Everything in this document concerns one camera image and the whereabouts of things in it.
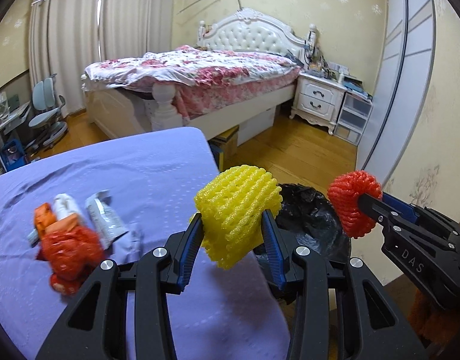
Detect red foam fruit net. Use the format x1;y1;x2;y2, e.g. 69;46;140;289
327;170;383;239

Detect orange plastic wrapper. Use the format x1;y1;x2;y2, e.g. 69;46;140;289
29;202;104;296

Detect silver white sachet packet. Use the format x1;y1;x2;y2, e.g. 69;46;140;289
85;189;128;250

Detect yellow foam fruit net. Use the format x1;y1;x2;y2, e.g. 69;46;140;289
194;165;283;270

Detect black trash bin with bag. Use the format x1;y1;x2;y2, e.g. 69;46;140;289
275;184;351;270

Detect purple bed sheet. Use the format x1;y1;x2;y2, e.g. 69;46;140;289
0;127;289;359

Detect translucent plastic drawer unit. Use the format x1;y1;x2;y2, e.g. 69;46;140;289
333;91;373;146

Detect white sliding wardrobe door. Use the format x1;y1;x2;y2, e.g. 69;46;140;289
356;0;436;184

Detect white nightstand with drawers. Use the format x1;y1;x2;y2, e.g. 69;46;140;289
289;71;346;136

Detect white storage box under bed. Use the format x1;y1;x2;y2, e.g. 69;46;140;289
237;107;276;146

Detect cardboard box under bed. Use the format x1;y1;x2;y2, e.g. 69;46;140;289
208;126;239;172

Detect white bed with tufted headboard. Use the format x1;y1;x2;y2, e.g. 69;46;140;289
81;8;306;139

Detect light blue desk chair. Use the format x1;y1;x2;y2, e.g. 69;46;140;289
26;73;67;152

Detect white study desk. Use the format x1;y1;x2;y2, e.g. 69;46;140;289
0;93;31;147

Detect pink floral quilt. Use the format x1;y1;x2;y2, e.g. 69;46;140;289
82;45;301;123

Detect beige curtains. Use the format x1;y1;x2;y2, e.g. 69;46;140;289
28;0;173;115

